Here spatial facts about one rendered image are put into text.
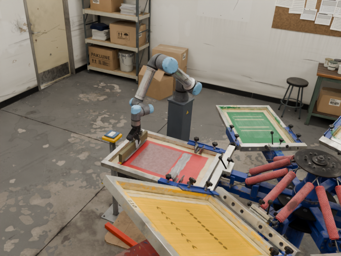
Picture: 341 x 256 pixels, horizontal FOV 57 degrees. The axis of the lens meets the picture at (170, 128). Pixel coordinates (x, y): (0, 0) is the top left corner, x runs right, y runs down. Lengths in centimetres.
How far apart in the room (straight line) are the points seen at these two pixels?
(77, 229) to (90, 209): 29
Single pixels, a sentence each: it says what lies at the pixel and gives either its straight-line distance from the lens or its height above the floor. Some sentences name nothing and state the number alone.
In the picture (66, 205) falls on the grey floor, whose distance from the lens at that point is 360.
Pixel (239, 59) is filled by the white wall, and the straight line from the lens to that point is 602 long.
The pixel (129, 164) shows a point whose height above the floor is 95.
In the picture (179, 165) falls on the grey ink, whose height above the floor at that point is 96.
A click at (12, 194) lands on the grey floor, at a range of 390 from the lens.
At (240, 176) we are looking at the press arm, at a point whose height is 104.
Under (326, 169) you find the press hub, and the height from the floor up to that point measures 131.
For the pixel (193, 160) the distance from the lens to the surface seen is 254.
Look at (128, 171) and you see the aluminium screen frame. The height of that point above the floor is 99.
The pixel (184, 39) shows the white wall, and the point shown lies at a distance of 627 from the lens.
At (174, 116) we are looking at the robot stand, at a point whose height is 104.
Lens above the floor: 243
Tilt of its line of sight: 30 degrees down
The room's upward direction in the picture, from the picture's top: 3 degrees clockwise
